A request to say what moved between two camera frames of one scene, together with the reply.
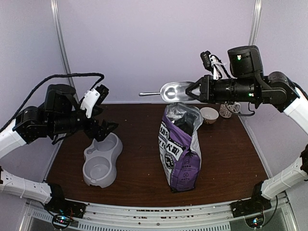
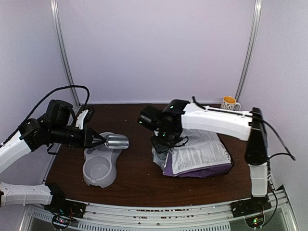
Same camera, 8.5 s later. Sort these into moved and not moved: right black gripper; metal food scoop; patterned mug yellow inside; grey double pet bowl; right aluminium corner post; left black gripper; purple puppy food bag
Moved: left black gripper; right black gripper; metal food scoop; purple puppy food bag
Not moved: patterned mug yellow inside; right aluminium corner post; grey double pet bowl
